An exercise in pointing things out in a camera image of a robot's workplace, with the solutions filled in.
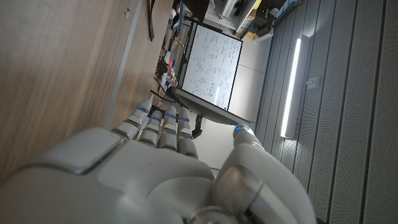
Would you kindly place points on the long ceiling light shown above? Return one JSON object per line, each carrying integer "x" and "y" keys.
{"x": 290, "y": 90}

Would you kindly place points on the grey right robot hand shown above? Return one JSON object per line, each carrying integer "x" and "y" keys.
{"x": 124, "y": 180}

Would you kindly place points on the whiteboard with writing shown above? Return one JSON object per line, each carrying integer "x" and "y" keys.
{"x": 211, "y": 62}

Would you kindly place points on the white shelf cabinet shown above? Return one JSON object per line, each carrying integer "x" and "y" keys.
{"x": 230, "y": 12}

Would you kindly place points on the black computer monitor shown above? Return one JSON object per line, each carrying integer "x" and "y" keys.
{"x": 211, "y": 112}

